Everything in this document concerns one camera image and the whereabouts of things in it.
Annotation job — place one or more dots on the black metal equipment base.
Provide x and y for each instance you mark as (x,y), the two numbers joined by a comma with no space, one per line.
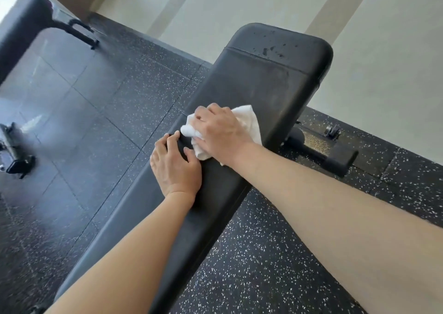
(15,154)

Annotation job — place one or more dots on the person's left forearm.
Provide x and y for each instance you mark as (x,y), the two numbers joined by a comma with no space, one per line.
(138,255)

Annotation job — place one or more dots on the person's right forearm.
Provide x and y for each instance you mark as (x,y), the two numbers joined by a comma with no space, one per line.
(332,227)

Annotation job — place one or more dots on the black padded bench with frame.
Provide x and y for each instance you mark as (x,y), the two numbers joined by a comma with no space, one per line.
(20,33)

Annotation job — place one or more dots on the black metal bench foot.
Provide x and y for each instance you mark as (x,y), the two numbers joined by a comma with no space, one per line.
(328,153)

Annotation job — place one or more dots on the white cleaning cloth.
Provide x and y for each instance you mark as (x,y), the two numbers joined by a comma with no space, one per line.
(251,125)

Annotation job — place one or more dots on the black padded workout bench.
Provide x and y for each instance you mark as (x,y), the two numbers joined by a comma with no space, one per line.
(256,78)

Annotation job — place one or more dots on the person's right fingers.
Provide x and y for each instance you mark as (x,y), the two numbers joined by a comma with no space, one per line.
(204,116)

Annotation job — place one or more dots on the person's left hand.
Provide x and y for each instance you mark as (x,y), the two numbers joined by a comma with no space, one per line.
(176,175)

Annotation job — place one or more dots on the small black bench wheel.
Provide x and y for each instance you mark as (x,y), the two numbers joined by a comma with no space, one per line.
(333,132)

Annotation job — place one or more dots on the person's left thumb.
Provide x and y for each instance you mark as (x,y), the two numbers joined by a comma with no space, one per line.
(190,155)

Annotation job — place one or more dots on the person's right hand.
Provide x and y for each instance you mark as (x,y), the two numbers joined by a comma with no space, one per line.
(225,133)

